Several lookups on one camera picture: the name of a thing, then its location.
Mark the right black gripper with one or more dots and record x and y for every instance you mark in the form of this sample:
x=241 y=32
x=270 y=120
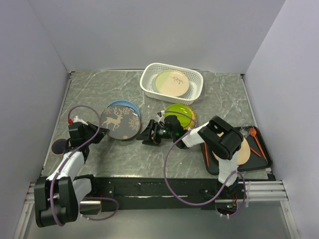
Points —
x=153 y=139

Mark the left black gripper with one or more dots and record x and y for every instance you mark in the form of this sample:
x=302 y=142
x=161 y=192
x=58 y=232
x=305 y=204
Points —
x=102 y=131

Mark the cream plate with branch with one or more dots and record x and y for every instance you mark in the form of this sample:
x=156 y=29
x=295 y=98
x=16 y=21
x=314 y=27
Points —
x=171 y=83

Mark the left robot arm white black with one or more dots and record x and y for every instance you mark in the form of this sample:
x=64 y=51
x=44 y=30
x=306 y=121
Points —
x=57 y=197

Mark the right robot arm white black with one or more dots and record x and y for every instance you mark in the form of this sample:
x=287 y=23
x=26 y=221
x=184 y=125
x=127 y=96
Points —
x=221 y=138

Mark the grey plate with deer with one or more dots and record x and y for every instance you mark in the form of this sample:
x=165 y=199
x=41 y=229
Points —
x=122 y=122

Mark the blue plate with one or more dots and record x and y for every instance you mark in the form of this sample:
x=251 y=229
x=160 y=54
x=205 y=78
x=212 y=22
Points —
x=127 y=104

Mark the green plastic plate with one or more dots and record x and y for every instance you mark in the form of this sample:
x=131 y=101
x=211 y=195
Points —
x=182 y=113

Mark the yellow woven plate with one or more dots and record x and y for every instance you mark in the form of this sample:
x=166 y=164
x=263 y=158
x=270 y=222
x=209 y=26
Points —
x=193 y=122

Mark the orange plastic fork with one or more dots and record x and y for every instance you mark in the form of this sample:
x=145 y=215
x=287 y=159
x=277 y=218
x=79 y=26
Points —
x=206 y=155

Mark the white perforated plastic basket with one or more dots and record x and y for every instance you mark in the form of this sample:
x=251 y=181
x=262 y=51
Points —
x=153 y=69

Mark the clear plastic cup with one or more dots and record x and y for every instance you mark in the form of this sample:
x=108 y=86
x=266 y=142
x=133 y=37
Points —
x=246 y=130

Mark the peach plate with bird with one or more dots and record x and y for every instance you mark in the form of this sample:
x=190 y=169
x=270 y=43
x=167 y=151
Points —
x=243 y=154

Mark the orange plastic spoon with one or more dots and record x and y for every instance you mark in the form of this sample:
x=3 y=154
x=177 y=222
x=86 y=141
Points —
x=253 y=133

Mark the black plastic tray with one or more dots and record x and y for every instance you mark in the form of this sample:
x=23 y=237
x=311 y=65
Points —
x=254 y=162

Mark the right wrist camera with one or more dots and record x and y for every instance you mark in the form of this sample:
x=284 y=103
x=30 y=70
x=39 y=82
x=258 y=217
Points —
x=160 y=116

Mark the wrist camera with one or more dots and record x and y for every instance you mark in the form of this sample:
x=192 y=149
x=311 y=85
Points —
x=77 y=119
x=160 y=116

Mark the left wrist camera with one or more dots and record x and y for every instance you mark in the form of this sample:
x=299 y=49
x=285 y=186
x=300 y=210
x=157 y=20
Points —
x=77 y=119

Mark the black base frame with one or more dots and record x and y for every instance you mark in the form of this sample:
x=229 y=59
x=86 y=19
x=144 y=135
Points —
x=157 y=193

